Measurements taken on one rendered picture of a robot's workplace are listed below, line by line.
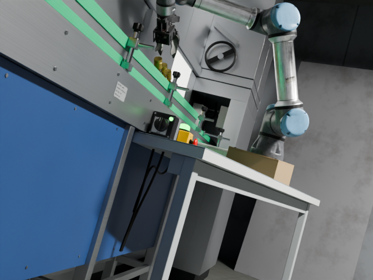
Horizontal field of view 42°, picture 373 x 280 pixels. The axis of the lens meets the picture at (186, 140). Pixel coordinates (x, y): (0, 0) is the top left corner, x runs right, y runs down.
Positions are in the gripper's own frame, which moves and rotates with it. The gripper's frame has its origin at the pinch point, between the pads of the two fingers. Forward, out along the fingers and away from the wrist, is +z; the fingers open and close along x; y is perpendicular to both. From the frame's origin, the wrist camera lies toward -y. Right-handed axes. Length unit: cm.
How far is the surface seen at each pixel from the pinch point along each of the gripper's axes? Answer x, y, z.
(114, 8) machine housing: -14.8, 16.7, -25.8
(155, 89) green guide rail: 14, 47, -17
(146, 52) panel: -11.7, -4.3, 5.1
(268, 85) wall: 12, -260, 191
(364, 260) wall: 141, -126, 259
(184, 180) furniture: 34, 72, -6
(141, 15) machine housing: -14.7, -6.5, -11.5
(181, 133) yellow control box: 19.7, 35.3, 9.9
